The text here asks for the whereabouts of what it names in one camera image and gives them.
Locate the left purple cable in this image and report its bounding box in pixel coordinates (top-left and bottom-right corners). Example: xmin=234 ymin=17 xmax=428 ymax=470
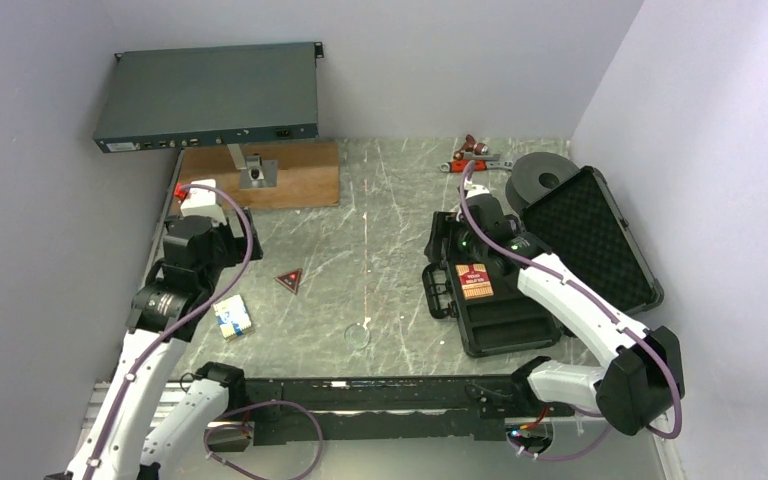
xmin=82 ymin=184 xmax=326 ymax=480

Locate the grey filament spool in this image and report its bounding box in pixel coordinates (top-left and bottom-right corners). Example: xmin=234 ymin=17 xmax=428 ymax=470
xmin=505 ymin=152 xmax=579 ymax=215

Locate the black poker set case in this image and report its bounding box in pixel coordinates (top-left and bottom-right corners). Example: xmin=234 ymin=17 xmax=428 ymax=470
xmin=422 ymin=167 xmax=664 ymax=358

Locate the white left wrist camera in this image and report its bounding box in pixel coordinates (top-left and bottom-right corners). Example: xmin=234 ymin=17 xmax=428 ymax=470
xmin=173 ymin=179 xmax=226 ymax=224

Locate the dark green rack device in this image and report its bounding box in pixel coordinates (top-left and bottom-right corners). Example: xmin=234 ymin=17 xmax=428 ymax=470
xmin=93 ymin=41 xmax=325 ymax=153

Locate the red triangular dealer button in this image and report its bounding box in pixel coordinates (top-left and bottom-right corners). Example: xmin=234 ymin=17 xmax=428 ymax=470
xmin=275 ymin=268 xmax=303 ymax=295

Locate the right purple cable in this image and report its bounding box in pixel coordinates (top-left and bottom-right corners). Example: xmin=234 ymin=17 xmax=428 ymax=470
xmin=458 ymin=160 xmax=683 ymax=464

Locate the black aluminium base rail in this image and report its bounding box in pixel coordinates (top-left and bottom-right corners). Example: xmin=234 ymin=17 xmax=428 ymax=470
xmin=82 ymin=376 xmax=667 ymax=455

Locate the blue playing card box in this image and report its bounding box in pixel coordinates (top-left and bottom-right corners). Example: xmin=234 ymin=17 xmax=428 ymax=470
xmin=213 ymin=294 xmax=253 ymax=340

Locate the brown hose nozzle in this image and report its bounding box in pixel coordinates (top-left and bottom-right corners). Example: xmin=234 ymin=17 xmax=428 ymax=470
xmin=452 ymin=134 xmax=489 ymax=160

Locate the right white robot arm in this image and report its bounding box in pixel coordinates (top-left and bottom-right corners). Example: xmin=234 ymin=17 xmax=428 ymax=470
xmin=423 ymin=193 xmax=685 ymax=439

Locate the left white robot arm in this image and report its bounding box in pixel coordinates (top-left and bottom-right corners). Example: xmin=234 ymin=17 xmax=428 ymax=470
xmin=54 ymin=209 xmax=263 ymax=479

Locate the clear round dealer button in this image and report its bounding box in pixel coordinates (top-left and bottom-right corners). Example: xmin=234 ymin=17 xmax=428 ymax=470
xmin=344 ymin=323 xmax=371 ymax=350

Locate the purple cable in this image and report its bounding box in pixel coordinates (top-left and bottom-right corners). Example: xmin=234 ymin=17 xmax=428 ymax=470
xmin=82 ymin=184 xmax=326 ymax=480
xmin=458 ymin=160 xmax=683 ymax=464

